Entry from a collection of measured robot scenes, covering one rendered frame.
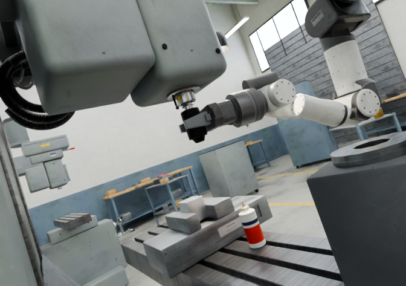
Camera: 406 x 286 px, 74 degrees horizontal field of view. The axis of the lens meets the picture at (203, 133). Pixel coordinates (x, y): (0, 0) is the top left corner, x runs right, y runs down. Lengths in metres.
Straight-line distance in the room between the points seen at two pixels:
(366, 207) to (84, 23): 0.47
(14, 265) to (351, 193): 0.33
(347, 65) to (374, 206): 0.62
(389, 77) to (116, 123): 7.06
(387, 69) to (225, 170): 5.05
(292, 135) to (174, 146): 3.32
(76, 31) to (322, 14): 0.66
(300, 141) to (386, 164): 6.42
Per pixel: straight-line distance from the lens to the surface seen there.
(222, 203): 0.75
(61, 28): 0.51
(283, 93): 0.70
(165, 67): 0.55
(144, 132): 7.66
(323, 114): 0.80
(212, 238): 0.75
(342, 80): 0.89
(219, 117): 0.61
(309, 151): 6.71
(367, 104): 0.85
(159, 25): 0.59
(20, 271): 0.33
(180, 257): 0.71
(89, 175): 7.15
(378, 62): 8.36
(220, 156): 5.09
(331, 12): 0.88
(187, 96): 0.64
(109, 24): 0.53
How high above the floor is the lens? 1.16
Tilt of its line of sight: 3 degrees up
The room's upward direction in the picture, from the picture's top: 19 degrees counter-clockwise
